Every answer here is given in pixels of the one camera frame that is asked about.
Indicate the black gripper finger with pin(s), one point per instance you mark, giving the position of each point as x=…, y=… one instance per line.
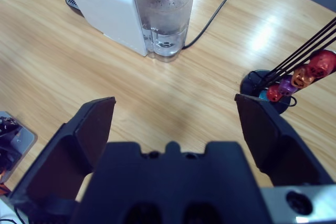
x=78, y=140
x=273, y=142

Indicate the large dark red coffee capsule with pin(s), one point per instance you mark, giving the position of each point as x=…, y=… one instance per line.
x=321, y=64

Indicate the blue coffee capsule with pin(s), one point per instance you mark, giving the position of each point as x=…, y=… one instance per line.
x=263, y=95

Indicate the small red coffee capsule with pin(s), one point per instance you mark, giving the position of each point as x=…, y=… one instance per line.
x=274, y=93

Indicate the purple coffee capsule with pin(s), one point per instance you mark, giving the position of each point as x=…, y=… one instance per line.
x=287, y=86

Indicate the orange coffee capsule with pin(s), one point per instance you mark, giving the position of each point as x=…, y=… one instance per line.
x=302, y=77

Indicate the white capsule coffee machine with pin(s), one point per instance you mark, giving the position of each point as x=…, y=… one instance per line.
x=110, y=6

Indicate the silver grate drip tray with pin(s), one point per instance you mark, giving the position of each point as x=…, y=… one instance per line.
x=72, y=1

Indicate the clear water tank black lid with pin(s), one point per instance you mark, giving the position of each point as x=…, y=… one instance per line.
x=165, y=11

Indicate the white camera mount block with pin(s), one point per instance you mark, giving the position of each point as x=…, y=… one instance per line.
x=25, y=140

